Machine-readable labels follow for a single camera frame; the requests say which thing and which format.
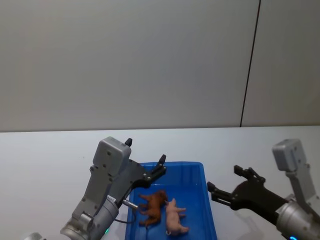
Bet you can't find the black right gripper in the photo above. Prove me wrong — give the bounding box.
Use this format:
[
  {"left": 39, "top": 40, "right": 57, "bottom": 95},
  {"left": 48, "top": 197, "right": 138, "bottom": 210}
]
[{"left": 206, "top": 164, "right": 289, "bottom": 224}]

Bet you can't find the brown toy animal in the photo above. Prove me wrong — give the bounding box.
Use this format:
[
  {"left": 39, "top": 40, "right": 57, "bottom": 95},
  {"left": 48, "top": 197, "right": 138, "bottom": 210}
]
[{"left": 137, "top": 189, "right": 169, "bottom": 231}]

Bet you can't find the pink toy pig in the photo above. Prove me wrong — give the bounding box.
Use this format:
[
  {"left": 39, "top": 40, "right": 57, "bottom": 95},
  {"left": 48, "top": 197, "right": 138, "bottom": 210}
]
[{"left": 164, "top": 197, "right": 190, "bottom": 236}]

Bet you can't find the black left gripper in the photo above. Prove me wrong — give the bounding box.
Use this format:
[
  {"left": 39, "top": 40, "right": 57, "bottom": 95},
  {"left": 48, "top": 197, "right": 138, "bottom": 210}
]
[{"left": 107, "top": 137, "right": 168, "bottom": 207}]

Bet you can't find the blue plastic tray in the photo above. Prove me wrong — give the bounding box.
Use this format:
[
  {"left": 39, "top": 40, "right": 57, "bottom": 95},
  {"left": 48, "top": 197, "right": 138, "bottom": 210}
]
[{"left": 124, "top": 161, "right": 218, "bottom": 240}]

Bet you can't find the thin dark cable silver plug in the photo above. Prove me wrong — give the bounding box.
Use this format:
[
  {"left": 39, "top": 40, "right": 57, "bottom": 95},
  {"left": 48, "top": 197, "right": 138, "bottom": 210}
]
[{"left": 114, "top": 199, "right": 139, "bottom": 225}]

